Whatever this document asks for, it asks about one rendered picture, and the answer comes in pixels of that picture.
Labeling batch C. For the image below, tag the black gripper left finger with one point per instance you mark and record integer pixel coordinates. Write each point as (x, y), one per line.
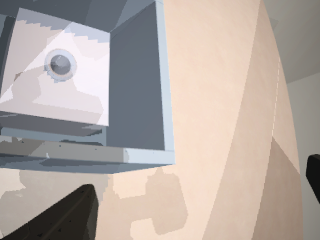
(72, 218)

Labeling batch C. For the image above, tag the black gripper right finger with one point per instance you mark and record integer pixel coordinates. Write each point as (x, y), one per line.
(313, 174)

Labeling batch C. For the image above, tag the grey open box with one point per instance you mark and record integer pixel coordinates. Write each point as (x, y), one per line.
(140, 119)

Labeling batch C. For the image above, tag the white flat plate with hole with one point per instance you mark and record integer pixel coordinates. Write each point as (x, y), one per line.
(55, 76)

